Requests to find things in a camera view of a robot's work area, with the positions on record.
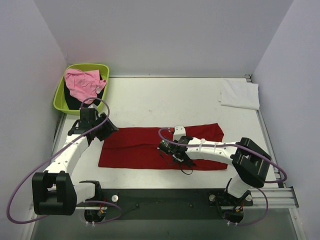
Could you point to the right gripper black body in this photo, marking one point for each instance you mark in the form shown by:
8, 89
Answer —
180, 158

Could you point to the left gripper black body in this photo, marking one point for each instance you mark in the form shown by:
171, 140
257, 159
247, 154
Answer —
106, 127

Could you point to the red t-shirt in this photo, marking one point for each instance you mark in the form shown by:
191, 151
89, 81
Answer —
136, 148

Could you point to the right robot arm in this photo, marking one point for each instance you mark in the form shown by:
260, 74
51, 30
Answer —
251, 170

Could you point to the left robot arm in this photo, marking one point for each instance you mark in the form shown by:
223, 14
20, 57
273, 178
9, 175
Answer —
65, 170

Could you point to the black t-shirt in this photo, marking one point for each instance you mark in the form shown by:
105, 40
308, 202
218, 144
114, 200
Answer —
74, 104

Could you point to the lime green plastic bin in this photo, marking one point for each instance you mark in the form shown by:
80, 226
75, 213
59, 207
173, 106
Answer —
59, 101

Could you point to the pink t-shirt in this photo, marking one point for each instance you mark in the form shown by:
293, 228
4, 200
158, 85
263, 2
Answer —
84, 84

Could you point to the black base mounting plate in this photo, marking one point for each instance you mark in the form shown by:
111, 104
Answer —
167, 204

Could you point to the folded white t-shirt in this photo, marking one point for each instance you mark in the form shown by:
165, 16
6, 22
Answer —
238, 94

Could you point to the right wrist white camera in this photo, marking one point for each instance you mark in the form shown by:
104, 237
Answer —
178, 132

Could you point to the aluminium table edge rail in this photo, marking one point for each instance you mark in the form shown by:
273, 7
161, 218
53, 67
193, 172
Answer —
278, 174

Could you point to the front aluminium rail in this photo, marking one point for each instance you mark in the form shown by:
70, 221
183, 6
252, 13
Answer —
273, 197

